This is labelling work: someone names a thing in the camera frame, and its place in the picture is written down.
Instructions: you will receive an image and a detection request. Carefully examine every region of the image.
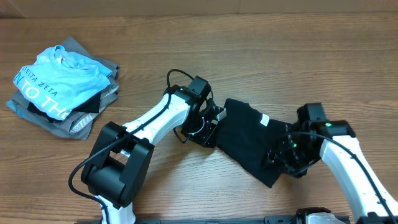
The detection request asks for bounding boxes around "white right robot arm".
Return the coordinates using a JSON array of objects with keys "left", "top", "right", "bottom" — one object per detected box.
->
[{"left": 264, "top": 103, "right": 397, "bottom": 223}]

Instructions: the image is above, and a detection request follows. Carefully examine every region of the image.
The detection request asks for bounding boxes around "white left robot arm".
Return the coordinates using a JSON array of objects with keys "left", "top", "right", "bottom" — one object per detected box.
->
[{"left": 81, "top": 77, "right": 226, "bottom": 223}]

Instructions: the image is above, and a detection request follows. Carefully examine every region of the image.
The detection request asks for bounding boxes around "grey folded garment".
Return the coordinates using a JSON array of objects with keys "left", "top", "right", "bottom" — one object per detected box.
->
[{"left": 6, "top": 37, "right": 119, "bottom": 140}]

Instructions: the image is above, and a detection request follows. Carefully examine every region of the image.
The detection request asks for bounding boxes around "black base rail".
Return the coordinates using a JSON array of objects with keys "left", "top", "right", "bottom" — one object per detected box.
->
[{"left": 74, "top": 215, "right": 352, "bottom": 224}]

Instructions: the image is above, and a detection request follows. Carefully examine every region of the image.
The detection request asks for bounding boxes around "light blue printed t-shirt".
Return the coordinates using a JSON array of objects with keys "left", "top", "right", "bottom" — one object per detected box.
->
[{"left": 13, "top": 45, "right": 112, "bottom": 121}]

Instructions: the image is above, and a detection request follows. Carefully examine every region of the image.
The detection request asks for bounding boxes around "black folded garment in pile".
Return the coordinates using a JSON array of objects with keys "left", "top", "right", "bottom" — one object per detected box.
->
[{"left": 27, "top": 93, "right": 101, "bottom": 123}]

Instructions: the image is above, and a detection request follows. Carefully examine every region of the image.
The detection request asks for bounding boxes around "black t-shirt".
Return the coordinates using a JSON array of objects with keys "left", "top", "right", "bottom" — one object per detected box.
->
[{"left": 215, "top": 98, "right": 292, "bottom": 187}]

